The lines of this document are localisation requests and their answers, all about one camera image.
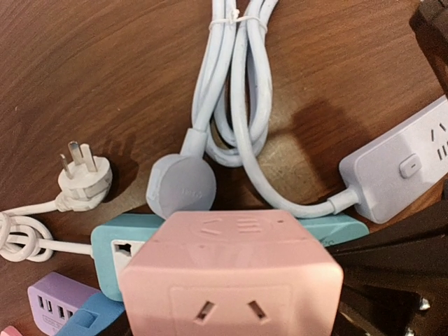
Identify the pink charger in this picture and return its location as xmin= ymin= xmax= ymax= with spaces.
xmin=0 ymin=325 xmax=22 ymax=336

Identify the light blue power cable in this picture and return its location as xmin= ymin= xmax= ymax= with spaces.
xmin=146 ymin=0 xmax=361 ymax=220

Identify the purple power strip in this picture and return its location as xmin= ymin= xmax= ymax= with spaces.
xmin=27 ymin=272 xmax=99 ymax=335

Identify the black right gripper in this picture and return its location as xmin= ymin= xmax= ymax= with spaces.
xmin=409 ymin=0 xmax=447 ymax=97

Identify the teal power strip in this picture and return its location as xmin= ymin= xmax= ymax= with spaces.
xmin=90 ymin=213 xmax=370 ymax=301

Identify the pink cube socket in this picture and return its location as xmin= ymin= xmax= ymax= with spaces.
xmin=118 ymin=210 xmax=344 ymax=335

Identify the blue plug adapter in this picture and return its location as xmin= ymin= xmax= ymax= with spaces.
xmin=56 ymin=293 xmax=130 ymax=336

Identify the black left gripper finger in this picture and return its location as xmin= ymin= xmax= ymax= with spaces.
xmin=327 ymin=201 xmax=447 ymax=335

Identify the grey-blue power strip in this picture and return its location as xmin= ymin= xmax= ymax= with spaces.
xmin=339 ymin=97 xmax=447 ymax=224

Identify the white coiled power cable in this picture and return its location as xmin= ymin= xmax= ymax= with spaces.
xmin=0 ymin=140 xmax=113 ymax=263

